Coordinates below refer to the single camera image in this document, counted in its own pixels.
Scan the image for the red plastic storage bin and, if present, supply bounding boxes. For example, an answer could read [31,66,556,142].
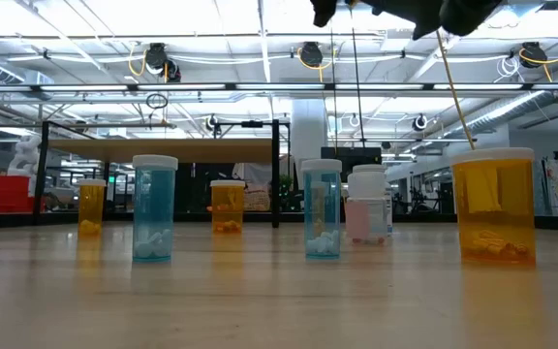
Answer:
[0,174,37,215]

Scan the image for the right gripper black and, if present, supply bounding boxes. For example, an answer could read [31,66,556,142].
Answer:
[357,0,503,42]

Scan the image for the black cable coil ring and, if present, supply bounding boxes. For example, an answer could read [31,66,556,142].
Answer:
[144,92,170,111]

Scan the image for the large orange pill bottle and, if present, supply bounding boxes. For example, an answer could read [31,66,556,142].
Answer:
[449,146,537,267]

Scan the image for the clear pink-tinted pill bottle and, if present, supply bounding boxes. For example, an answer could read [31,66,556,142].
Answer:
[345,171,388,245]

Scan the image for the yellow hanging cable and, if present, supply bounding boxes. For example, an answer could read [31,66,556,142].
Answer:
[433,28,478,151]

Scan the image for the white building column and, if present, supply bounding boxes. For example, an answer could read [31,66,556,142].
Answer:
[290,99,329,190]

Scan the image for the linear ceiling light strip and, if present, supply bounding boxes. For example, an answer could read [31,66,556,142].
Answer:
[0,81,558,93]

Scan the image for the wooden shelf black frame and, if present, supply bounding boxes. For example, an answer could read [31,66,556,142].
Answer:
[33,118,293,229]

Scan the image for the white cable coil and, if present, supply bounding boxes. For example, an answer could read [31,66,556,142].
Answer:
[495,56,523,82]

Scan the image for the woven wicker bag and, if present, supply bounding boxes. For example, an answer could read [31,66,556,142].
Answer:
[243,182,271,212]

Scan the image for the white medicine bottle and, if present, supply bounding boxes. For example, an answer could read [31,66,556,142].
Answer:
[351,163,394,238]

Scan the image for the thin black hanging cable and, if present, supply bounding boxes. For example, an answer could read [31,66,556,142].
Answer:
[328,23,339,157]

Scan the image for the paint-splattered white sheet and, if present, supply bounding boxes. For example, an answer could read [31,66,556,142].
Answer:
[543,158,558,215]

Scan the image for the medium orange pill bottle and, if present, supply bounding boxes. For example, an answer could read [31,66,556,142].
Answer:
[209,179,247,235]

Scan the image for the blue pill bottle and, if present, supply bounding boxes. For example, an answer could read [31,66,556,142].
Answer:
[132,154,179,264]
[300,158,344,261]

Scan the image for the white humanoid robot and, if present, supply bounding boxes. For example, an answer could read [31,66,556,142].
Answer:
[6,134,43,178]

